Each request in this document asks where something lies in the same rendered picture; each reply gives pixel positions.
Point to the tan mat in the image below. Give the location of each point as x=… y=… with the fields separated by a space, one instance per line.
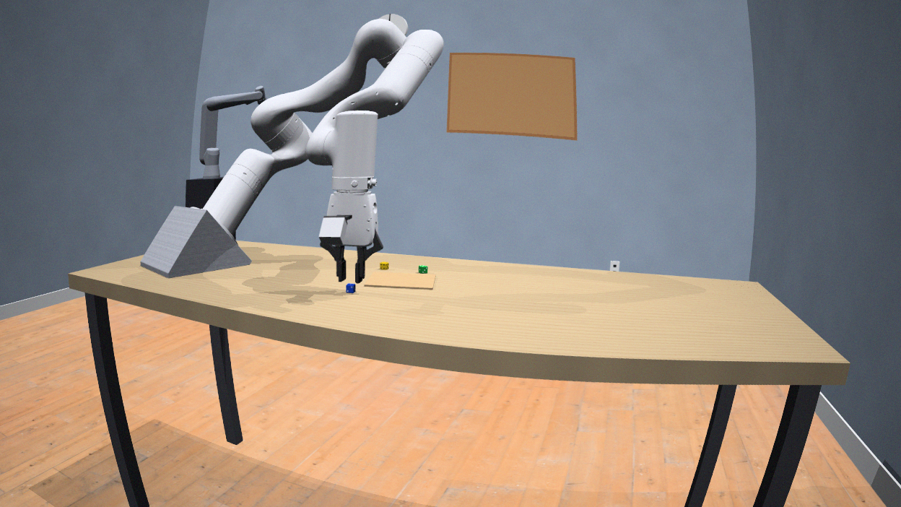
x=401 y=280

